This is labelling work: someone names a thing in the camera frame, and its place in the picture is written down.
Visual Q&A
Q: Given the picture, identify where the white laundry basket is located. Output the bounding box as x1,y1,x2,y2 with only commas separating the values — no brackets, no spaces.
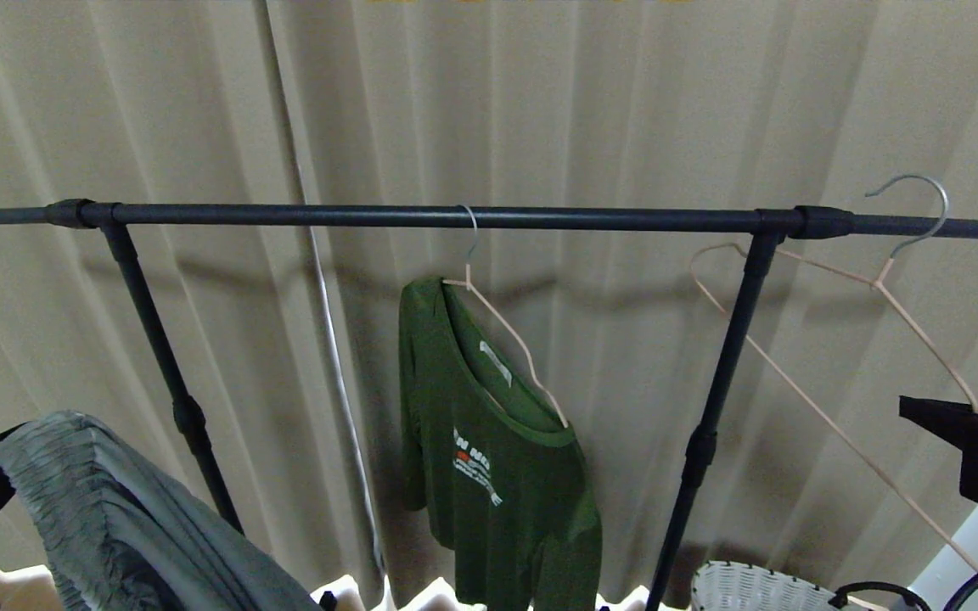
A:
691,560,933,611

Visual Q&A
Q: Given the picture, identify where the pink clothes hanger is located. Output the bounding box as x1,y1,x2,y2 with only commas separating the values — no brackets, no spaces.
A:
442,204,571,428
690,174,978,608

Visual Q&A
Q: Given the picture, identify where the green printed t-shirt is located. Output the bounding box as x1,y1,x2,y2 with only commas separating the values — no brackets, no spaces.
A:
400,276,604,611

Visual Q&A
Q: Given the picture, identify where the black clothes rack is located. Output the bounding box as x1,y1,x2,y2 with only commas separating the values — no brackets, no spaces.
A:
0,199,978,611

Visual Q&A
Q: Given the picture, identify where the pale grey garment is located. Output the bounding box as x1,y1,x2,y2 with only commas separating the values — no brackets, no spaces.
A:
0,412,320,611

